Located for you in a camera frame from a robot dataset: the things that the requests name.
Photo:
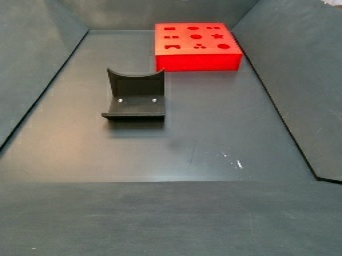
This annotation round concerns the red shape-sorter block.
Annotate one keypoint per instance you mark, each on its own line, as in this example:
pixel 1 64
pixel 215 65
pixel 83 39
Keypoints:
pixel 195 47

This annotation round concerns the black curved holder bracket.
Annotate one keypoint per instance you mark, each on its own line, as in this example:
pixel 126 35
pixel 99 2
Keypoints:
pixel 138 96

